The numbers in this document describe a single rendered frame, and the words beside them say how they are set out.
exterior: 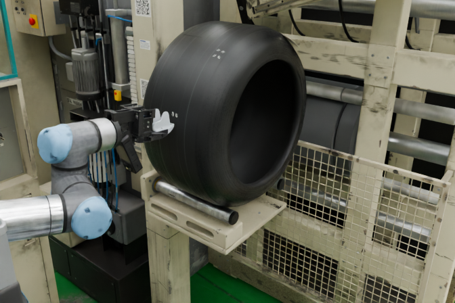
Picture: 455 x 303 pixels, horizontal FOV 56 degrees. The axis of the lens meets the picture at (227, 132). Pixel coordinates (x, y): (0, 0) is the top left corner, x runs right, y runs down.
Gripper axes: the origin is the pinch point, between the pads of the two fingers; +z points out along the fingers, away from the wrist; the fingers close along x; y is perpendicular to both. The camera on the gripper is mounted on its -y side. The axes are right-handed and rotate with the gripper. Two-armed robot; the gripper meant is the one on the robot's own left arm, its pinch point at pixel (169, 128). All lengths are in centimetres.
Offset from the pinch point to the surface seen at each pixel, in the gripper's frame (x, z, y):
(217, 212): -4.8, 18.2, -29.8
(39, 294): 63, -5, -84
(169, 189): 16.7, 18.6, -29.2
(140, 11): 34.4, 18.7, 28.4
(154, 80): 11.3, 4.4, 10.5
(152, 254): 36, 31, -69
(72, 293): 95, 30, -120
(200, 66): -2.8, 7.8, 16.5
